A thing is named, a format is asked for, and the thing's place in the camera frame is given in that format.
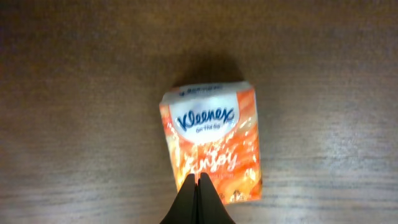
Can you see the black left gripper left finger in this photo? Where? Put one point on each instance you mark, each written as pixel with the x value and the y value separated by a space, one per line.
pixel 183 210

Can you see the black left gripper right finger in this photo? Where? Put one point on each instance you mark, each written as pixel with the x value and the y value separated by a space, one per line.
pixel 210 207

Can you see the small orange packet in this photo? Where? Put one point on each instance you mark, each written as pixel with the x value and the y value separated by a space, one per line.
pixel 213 128

